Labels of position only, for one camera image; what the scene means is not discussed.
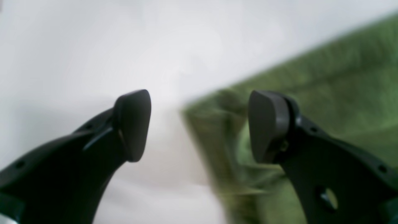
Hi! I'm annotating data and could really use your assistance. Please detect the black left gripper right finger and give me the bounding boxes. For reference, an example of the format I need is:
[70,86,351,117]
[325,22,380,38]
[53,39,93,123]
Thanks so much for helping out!
[248,90,397,224]

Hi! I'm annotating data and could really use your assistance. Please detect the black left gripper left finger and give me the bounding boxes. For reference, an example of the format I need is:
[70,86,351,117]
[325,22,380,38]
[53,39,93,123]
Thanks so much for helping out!
[0,90,151,224]

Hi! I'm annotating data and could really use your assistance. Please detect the olive green T-shirt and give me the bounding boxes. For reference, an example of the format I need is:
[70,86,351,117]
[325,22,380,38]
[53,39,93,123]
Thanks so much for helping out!
[184,15,397,224]

